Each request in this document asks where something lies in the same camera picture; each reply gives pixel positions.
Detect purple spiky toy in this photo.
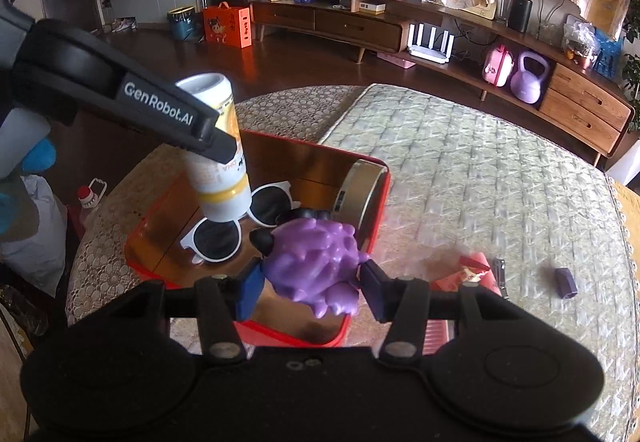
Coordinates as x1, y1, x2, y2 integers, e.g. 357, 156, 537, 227
250, 208, 370, 318

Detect quilted table mat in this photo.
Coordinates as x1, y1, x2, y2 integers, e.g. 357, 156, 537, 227
321, 84, 639, 441

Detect wooden tv cabinet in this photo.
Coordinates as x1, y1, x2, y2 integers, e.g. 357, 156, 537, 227
250, 0, 634, 158

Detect plastic bottle red cap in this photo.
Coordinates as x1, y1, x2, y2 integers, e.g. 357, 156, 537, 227
76, 178, 107, 228

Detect pink small case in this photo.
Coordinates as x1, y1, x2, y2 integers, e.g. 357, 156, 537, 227
482, 44, 515, 88

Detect purple hexagonal cap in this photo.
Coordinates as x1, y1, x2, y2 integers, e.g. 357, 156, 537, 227
553, 268, 578, 300

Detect round gold tin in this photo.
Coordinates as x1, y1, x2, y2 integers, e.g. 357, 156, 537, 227
331, 158, 388, 249

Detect red metal tin box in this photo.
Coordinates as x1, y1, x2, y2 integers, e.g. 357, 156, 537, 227
125, 131, 390, 348

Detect black smart speaker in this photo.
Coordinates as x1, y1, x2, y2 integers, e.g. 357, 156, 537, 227
506, 0, 533, 34

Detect teal bucket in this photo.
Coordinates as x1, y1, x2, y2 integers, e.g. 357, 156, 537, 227
166, 6, 202, 42

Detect white round sunglasses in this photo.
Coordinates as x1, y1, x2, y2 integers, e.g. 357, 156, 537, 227
179, 181, 299, 264

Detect silver nail clipper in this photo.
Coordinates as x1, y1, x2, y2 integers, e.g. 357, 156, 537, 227
491, 258, 509, 299

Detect white yellow cylinder bottle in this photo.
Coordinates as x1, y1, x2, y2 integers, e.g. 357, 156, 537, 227
177, 72, 252, 222

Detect pink plastic tray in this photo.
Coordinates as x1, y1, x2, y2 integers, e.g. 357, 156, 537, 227
422, 320, 454, 355

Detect purple kettlebell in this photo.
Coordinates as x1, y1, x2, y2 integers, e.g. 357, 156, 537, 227
510, 51, 549, 105

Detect potted green tree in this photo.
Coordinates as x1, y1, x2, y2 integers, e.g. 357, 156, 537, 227
622, 0, 639, 131

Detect white wifi router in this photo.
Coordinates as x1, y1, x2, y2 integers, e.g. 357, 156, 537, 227
407, 23, 456, 65

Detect orange gift box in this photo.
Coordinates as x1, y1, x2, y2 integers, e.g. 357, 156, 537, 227
203, 2, 253, 49

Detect blue gloved hand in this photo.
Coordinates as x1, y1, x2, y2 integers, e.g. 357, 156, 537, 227
1, 138, 56, 243

